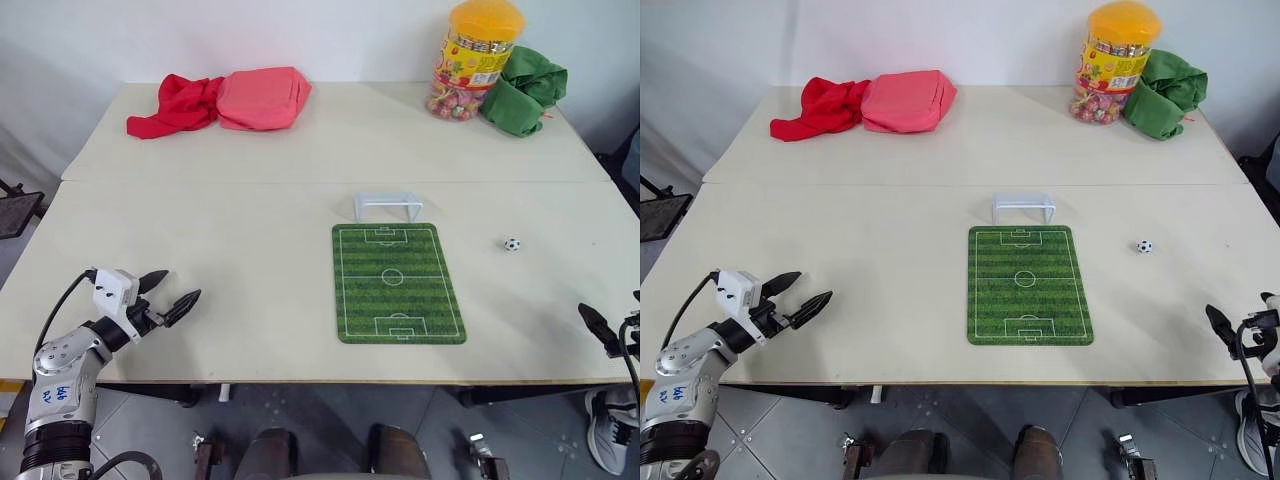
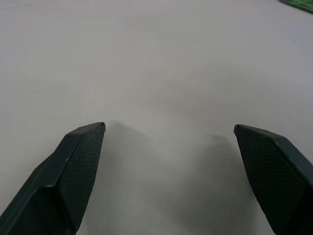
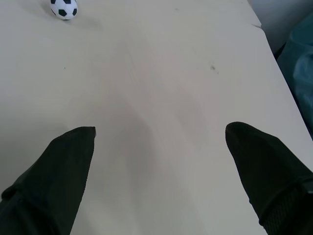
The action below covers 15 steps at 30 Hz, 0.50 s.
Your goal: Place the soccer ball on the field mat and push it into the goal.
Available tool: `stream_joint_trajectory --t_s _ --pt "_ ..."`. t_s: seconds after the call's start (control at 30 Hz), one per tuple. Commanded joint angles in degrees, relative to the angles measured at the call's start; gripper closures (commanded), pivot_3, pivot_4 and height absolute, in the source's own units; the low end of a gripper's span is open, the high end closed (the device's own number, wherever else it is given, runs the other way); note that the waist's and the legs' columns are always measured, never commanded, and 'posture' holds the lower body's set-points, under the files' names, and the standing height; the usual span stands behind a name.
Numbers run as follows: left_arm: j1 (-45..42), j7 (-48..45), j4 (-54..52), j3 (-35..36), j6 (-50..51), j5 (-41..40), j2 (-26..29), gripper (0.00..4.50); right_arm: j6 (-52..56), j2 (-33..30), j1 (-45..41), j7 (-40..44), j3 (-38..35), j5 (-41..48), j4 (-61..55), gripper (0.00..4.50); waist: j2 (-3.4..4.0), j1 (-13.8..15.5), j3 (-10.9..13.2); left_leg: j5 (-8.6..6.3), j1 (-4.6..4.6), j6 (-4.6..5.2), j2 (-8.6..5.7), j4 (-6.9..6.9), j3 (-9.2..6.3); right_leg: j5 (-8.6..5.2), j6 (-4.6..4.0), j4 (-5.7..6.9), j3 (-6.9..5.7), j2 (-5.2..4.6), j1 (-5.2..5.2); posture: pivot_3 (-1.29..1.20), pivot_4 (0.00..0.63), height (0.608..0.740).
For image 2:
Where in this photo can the green board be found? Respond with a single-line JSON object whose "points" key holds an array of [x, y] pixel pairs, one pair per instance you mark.
{"points": [[299, 3]]}

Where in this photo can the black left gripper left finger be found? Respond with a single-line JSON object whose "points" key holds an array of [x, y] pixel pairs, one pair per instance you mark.
{"points": [[61, 181]]}

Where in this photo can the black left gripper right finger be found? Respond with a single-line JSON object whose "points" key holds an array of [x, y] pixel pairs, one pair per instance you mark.
{"points": [[276, 176]]}

